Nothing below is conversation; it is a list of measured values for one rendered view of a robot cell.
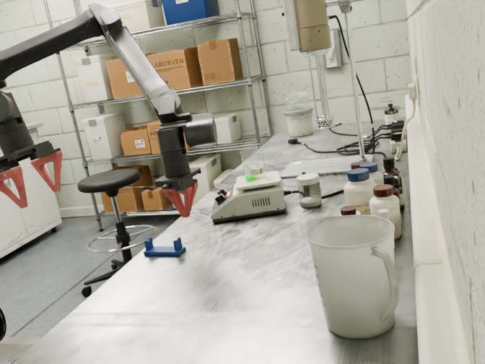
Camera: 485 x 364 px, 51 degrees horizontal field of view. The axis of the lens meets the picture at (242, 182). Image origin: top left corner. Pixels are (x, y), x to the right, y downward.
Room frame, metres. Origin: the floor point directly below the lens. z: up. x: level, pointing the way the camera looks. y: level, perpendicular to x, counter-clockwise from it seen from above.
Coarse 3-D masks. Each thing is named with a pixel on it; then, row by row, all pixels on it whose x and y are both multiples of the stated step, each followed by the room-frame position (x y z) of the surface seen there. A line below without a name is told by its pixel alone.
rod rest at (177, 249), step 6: (144, 240) 1.15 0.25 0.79; (150, 240) 1.16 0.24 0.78; (174, 240) 1.11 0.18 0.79; (180, 240) 1.13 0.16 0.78; (150, 246) 1.15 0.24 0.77; (156, 246) 1.16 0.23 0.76; (162, 246) 1.16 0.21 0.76; (168, 246) 1.15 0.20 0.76; (174, 246) 1.11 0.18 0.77; (180, 246) 1.13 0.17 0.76; (144, 252) 1.14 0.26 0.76; (150, 252) 1.13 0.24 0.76; (156, 252) 1.13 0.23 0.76; (162, 252) 1.12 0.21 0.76; (168, 252) 1.11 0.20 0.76; (174, 252) 1.11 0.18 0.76; (180, 252) 1.11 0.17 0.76
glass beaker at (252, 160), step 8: (240, 152) 1.35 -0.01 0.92; (248, 152) 1.37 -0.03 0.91; (256, 152) 1.32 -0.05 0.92; (248, 160) 1.32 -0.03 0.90; (256, 160) 1.32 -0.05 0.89; (248, 168) 1.32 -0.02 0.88; (256, 168) 1.32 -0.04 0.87; (264, 168) 1.33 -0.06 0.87; (248, 176) 1.32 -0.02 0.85; (256, 176) 1.32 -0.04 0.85; (264, 176) 1.33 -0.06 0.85
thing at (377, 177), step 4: (364, 164) 1.21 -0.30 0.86; (368, 164) 1.20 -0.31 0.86; (372, 164) 1.19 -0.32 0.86; (376, 164) 1.19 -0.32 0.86; (368, 168) 1.18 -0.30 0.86; (372, 168) 1.18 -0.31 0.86; (376, 168) 1.18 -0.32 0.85; (372, 172) 1.18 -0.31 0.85; (376, 172) 1.19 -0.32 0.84; (372, 176) 1.17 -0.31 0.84; (376, 176) 1.17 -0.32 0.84; (380, 176) 1.17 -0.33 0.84; (372, 180) 1.17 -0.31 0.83; (376, 180) 1.17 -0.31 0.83; (380, 180) 1.17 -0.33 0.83; (376, 184) 1.17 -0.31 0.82; (380, 184) 1.17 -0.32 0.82
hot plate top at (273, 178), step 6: (270, 174) 1.37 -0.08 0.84; (276, 174) 1.36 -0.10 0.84; (240, 180) 1.36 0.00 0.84; (264, 180) 1.32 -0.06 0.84; (270, 180) 1.31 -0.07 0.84; (276, 180) 1.30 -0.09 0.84; (240, 186) 1.29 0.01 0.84; (246, 186) 1.29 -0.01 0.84; (252, 186) 1.29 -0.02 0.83; (258, 186) 1.29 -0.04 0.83
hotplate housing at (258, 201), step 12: (240, 192) 1.30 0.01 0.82; (252, 192) 1.29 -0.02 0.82; (264, 192) 1.28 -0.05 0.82; (276, 192) 1.28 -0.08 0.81; (288, 192) 1.36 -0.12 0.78; (228, 204) 1.29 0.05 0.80; (240, 204) 1.29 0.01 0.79; (252, 204) 1.28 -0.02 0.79; (264, 204) 1.28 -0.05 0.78; (276, 204) 1.28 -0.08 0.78; (216, 216) 1.29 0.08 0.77; (228, 216) 1.29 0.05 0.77; (240, 216) 1.29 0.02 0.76; (252, 216) 1.29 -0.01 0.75
